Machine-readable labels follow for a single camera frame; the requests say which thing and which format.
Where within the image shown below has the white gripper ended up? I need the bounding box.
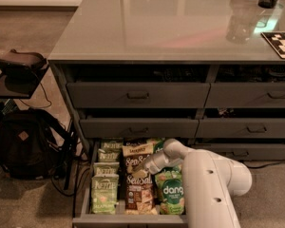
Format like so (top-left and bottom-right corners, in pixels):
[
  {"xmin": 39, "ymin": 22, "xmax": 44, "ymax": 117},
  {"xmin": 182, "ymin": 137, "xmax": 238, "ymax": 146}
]
[{"xmin": 132, "ymin": 154, "xmax": 165, "ymax": 179}]

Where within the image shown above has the brown sea salt bag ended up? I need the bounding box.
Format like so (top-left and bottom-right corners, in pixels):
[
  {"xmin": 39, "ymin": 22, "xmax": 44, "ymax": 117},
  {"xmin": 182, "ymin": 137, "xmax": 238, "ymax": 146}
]
[
  {"xmin": 123, "ymin": 142, "xmax": 153, "ymax": 174},
  {"xmin": 125, "ymin": 174, "xmax": 158, "ymax": 215}
]

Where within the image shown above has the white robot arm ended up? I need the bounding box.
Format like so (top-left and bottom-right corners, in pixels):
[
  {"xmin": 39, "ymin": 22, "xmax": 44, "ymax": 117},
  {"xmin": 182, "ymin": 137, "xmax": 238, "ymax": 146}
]
[{"xmin": 133, "ymin": 139, "xmax": 252, "ymax": 228}]

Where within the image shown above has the green kettle bag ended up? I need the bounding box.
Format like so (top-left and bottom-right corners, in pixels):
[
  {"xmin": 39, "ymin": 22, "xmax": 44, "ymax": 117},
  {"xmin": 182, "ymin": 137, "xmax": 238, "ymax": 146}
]
[
  {"xmin": 93, "ymin": 162, "xmax": 120, "ymax": 175},
  {"xmin": 91, "ymin": 174, "xmax": 119, "ymax": 214},
  {"xmin": 98, "ymin": 150, "xmax": 120, "ymax": 162},
  {"xmin": 101, "ymin": 138, "xmax": 124, "ymax": 152}
]

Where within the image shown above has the front green dang bag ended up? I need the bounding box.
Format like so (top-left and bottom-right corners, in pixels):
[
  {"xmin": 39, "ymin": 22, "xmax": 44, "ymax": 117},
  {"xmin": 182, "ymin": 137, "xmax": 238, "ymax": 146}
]
[{"xmin": 155, "ymin": 171, "xmax": 184, "ymax": 215}]

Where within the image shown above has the rear brown chip bag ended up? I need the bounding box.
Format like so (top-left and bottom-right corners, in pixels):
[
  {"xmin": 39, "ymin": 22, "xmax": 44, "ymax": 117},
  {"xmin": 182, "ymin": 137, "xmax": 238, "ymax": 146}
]
[{"xmin": 124, "ymin": 138, "xmax": 147, "ymax": 146}]

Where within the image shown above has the open bottom left drawer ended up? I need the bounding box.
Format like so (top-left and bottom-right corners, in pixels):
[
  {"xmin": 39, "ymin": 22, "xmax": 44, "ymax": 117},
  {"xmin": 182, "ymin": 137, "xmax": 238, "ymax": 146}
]
[{"xmin": 73, "ymin": 149, "xmax": 188, "ymax": 228}]

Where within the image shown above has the middle green dang bag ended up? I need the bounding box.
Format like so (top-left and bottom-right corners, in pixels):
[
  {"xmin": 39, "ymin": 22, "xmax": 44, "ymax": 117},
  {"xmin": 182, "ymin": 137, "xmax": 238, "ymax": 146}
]
[{"xmin": 167, "ymin": 164, "xmax": 182, "ymax": 173}]

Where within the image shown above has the front green kettle bag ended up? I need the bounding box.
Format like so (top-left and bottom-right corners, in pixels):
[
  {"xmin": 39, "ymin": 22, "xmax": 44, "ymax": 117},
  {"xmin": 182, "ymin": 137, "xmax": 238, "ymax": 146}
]
[{"xmin": 91, "ymin": 174, "xmax": 119, "ymax": 214}]

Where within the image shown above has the rear green kettle bag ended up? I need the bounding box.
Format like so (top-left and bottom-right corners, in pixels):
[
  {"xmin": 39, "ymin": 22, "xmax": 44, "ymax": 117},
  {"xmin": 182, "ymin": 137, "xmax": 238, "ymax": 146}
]
[{"xmin": 101, "ymin": 138, "xmax": 124, "ymax": 152}]

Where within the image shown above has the middle left grey drawer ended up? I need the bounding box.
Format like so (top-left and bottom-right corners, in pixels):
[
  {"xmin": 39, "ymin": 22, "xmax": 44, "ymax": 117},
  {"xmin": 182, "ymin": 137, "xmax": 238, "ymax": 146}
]
[{"xmin": 80, "ymin": 118, "xmax": 199, "ymax": 138}]

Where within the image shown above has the grey drawer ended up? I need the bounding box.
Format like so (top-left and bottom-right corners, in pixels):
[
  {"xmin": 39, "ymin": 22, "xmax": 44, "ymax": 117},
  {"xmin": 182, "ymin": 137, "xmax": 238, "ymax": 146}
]
[
  {"xmin": 205, "ymin": 83, "xmax": 285, "ymax": 108},
  {"xmin": 66, "ymin": 82, "xmax": 210, "ymax": 108},
  {"xmin": 193, "ymin": 143, "xmax": 285, "ymax": 161},
  {"xmin": 196, "ymin": 118, "xmax": 285, "ymax": 139},
  {"xmin": 80, "ymin": 118, "xmax": 199, "ymax": 138}
]

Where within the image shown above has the middle right grey drawer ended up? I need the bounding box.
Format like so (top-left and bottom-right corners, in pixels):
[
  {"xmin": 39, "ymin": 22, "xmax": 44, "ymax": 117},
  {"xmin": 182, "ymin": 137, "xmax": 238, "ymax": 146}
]
[{"xmin": 196, "ymin": 118, "xmax": 285, "ymax": 139}]

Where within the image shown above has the top left grey drawer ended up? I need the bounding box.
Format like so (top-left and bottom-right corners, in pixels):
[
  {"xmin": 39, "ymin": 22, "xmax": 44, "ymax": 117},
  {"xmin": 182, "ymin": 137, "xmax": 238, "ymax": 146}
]
[{"xmin": 66, "ymin": 82, "xmax": 210, "ymax": 108}]

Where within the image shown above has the bottom right grey drawer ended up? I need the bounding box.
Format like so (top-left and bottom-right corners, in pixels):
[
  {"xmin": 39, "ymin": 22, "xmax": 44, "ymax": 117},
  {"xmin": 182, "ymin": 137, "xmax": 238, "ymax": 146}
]
[{"xmin": 193, "ymin": 143, "xmax": 285, "ymax": 161}]

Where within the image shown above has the top right grey drawer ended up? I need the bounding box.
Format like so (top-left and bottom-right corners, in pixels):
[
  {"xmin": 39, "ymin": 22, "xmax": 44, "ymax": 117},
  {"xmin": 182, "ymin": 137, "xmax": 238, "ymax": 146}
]
[{"xmin": 205, "ymin": 83, "xmax": 285, "ymax": 108}]

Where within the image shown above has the black backpack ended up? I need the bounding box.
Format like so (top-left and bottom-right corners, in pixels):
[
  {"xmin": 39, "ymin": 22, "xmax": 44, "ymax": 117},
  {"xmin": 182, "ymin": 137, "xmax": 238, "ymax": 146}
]
[{"xmin": 0, "ymin": 108, "xmax": 71, "ymax": 180}]

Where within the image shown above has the brown headset device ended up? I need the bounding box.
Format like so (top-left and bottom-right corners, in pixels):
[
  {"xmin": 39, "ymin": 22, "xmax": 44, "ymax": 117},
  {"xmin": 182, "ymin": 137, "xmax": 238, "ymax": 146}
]
[{"xmin": 0, "ymin": 49, "xmax": 47, "ymax": 81}]

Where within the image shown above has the black white marker board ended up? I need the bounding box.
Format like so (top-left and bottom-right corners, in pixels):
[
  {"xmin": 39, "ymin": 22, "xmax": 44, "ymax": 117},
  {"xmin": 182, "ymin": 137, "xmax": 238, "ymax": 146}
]
[{"xmin": 261, "ymin": 31, "xmax": 285, "ymax": 59}]

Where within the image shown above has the black cable by backpack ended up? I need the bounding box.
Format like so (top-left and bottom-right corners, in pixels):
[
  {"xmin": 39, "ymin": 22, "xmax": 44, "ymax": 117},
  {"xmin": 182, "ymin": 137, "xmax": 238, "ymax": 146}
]
[{"xmin": 18, "ymin": 76, "xmax": 53, "ymax": 110}]

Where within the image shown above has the black cable under cabinet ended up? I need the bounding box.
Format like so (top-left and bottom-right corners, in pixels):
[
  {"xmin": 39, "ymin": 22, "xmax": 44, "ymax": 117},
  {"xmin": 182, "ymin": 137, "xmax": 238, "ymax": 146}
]
[{"xmin": 243, "ymin": 159, "xmax": 285, "ymax": 170}]

